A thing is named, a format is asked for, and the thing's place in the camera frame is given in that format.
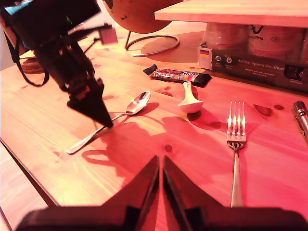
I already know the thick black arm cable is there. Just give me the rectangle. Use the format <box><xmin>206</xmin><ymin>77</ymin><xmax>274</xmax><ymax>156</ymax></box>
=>
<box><xmin>11</xmin><ymin>31</ymin><xmax>51</xmax><ymax>88</ymax></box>

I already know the round woven trivet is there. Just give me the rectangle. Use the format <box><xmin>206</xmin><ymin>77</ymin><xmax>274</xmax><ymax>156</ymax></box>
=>
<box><xmin>18</xmin><ymin>51</ymin><xmax>46</xmax><ymax>75</ymax></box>

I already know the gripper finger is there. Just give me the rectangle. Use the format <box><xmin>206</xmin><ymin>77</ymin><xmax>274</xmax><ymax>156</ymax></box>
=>
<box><xmin>162</xmin><ymin>155</ymin><xmax>224</xmax><ymax>218</ymax></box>
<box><xmin>101</xmin><ymin>155</ymin><xmax>160</xmax><ymax>218</ymax></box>
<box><xmin>66</xmin><ymin>77</ymin><xmax>114</xmax><ymax>128</ymax></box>

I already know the wooden board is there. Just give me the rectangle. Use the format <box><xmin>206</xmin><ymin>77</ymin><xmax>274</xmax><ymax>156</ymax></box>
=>
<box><xmin>154</xmin><ymin>0</ymin><xmax>308</xmax><ymax>28</ymax></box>

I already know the tin can plain label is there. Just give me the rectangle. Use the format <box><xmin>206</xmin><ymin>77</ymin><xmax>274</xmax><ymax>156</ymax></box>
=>
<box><xmin>204</xmin><ymin>22</ymin><xmax>250</xmax><ymax>54</ymax></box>

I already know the cork globe on metal stand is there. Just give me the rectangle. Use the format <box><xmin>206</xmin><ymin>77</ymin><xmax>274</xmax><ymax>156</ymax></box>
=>
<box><xmin>102</xmin><ymin>0</ymin><xmax>185</xmax><ymax>58</ymax></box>

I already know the grey gripper camera box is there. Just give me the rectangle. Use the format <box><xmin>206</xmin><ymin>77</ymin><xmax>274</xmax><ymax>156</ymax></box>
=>
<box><xmin>99</xmin><ymin>25</ymin><xmax>119</xmax><ymax>45</ymax></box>

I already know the white ceramic spoon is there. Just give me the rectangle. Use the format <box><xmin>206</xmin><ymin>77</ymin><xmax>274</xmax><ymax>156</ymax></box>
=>
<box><xmin>177</xmin><ymin>81</ymin><xmax>204</xmax><ymax>114</ymax></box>

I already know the silver metal flashlight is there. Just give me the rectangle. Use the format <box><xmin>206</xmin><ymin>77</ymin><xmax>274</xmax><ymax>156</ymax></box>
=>
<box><xmin>293</xmin><ymin>101</ymin><xmax>308</xmax><ymax>141</ymax></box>

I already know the tin can black logo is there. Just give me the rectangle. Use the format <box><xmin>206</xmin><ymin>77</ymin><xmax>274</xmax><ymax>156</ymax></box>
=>
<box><xmin>247</xmin><ymin>25</ymin><xmax>305</xmax><ymax>61</ymax></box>

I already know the metallic spoon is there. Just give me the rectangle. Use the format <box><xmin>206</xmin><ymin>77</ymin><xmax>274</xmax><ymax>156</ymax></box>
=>
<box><xmin>66</xmin><ymin>90</ymin><xmax>152</xmax><ymax>155</ymax></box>

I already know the wrapped snack bar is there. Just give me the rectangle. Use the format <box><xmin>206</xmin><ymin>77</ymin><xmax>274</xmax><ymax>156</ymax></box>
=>
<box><xmin>143</xmin><ymin>64</ymin><xmax>213</xmax><ymax>88</ymax></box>

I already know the metallic fork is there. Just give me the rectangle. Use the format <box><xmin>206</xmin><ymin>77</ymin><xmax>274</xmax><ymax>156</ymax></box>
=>
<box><xmin>227</xmin><ymin>101</ymin><xmax>247</xmax><ymax>208</ymax></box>

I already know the dark cardboard can tray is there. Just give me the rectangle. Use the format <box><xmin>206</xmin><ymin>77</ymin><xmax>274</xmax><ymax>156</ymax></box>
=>
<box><xmin>197</xmin><ymin>42</ymin><xmax>308</xmax><ymax>93</ymax></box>

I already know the thin black cable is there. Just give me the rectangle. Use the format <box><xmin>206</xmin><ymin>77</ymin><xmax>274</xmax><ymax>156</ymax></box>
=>
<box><xmin>83</xmin><ymin>38</ymin><xmax>101</xmax><ymax>53</ymax></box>

